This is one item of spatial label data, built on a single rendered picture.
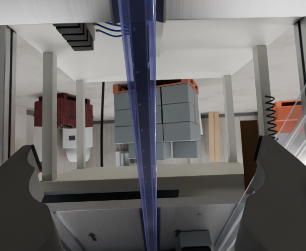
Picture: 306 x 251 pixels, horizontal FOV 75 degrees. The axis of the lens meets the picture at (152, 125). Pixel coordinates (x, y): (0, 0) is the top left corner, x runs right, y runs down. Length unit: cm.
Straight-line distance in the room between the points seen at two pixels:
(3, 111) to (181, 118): 230
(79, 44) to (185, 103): 226
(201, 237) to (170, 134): 243
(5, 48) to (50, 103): 18
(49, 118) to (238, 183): 57
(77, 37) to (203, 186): 48
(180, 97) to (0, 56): 232
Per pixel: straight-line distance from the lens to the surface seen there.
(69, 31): 46
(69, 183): 63
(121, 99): 307
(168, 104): 274
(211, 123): 671
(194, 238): 29
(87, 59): 73
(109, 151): 774
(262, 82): 70
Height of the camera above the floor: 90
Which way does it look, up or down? 5 degrees down
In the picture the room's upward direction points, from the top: 178 degrees clockwise
